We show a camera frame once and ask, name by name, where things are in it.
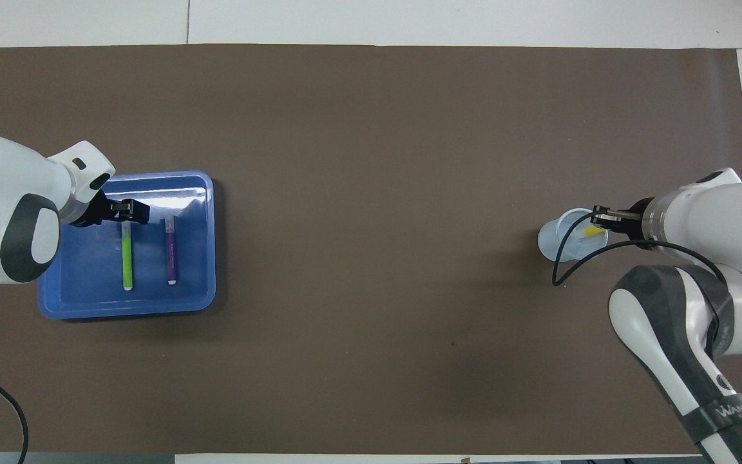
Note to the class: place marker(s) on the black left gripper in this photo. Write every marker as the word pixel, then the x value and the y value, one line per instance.
pixel 97 211

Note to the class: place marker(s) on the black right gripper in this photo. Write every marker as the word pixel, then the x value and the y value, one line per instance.
pixel 636 222

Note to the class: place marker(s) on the yellow marker pen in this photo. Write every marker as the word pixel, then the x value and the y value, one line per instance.
pixel 593 231

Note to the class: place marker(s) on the green marker pen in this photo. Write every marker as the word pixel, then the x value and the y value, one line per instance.
pixel 127 258

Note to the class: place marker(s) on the purple marker pen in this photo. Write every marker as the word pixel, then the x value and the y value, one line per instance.
pixel 171 251

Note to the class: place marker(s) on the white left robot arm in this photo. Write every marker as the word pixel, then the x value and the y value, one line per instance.
pixel 4 206

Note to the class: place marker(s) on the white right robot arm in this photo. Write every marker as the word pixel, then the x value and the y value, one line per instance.
pixel 719 219

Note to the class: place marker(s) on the translucent plastic cup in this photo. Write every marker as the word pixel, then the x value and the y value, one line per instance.
pixel 551 241

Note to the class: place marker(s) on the blue plastic tray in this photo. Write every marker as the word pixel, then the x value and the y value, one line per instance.
pixel 87 296

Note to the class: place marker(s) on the brown table mat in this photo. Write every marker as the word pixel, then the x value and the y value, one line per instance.
pixel 377 258

